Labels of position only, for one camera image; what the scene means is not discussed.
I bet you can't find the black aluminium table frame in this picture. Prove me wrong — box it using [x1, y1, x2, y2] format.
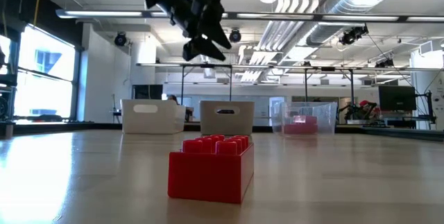
[0, 121, 444, 142]

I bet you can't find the black computer monitor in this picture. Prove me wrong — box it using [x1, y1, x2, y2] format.
[377, 85, 418, 112]

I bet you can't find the clear plastic bin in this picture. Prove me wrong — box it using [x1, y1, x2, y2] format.
[271, 101, 339, 135]

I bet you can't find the white plastic bin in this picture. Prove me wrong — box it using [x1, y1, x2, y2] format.
[121, 98, 187, 135]

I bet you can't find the large bright window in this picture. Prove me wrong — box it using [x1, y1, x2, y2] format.
[13, 24, 77, 121]

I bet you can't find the long ceiling tube light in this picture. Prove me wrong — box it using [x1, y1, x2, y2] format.
[318, 15, 444, 23]
[55, 8, 230, 19]

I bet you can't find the black metal gantry frame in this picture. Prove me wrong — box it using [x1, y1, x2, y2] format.
[304, 66, 355, 109]
[180, 63, 234, 102]

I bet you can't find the dark background screen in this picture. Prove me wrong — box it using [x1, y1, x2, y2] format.
[131, 84, 164, 101]

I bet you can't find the black ceiling-mounted camera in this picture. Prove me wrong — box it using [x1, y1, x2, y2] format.
[338, 25, 369, 46]

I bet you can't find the black round ceiling lamp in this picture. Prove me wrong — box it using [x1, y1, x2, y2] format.
[114, 32, 128, 47]
[228, 28, 242, 44]

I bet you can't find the grey plastic bin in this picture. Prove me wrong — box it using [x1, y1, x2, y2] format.
[199, 101, 255, 137]

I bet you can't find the yellow hanging cable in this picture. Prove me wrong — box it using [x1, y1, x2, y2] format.
[33, 0, 43, 27]

